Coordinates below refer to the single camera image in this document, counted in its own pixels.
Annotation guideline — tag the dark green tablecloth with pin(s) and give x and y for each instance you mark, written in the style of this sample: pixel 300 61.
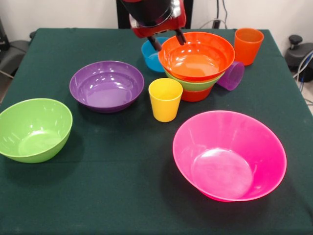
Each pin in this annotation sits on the dark green tablecloth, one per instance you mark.
pixel 73 200

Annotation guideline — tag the black power plug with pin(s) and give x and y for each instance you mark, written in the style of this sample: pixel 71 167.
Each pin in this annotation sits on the black power plug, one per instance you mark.
pixel 216 24

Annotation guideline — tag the orange plastic cup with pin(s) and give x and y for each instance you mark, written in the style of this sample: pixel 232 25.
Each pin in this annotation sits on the orange plastic cup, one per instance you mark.
pixel 248 51

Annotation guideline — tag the small orange plastic bowl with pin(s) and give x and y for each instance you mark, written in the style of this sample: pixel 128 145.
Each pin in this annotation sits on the small orange plastic bowl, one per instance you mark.
pixel 195 96

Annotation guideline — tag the green plastic bowl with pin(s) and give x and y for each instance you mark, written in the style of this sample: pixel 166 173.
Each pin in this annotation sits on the green plastic bowl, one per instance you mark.
pixel 31 129
pixel 198 85

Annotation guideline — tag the black chair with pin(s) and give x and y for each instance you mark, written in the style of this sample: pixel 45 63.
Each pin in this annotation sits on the black chair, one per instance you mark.
pixel 12 56

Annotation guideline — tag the purple plastic cup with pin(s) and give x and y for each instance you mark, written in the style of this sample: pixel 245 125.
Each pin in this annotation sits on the purple plastic cup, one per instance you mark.
pixel 232 78

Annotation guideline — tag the blue plastic bowl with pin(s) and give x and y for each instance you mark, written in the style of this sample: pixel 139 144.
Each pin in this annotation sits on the blue plastic bowl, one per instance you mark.
pixel 149 58

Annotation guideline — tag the yellow plastic cup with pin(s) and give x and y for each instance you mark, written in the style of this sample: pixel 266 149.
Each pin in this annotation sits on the yellow plastic cup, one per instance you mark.
pixel 166 102

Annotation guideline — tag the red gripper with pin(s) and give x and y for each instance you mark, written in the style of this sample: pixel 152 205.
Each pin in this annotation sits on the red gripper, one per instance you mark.
pixel 159 30

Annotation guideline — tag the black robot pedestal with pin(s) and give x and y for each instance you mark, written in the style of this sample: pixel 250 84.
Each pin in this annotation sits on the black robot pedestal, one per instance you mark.
pixel 122 14

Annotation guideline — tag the purple plastic bowl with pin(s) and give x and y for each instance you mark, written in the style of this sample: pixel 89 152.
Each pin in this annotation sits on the purple plastic bowl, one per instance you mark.
pixel 105 88

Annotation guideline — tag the large orange plastic bowl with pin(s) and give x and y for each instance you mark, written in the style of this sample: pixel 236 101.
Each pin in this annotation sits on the large orange plastic bowl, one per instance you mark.
pixel 198 61

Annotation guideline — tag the pink plastic bowl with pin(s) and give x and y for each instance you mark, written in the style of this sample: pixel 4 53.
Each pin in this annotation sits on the pink plastic bowl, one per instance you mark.
pixel 227 156

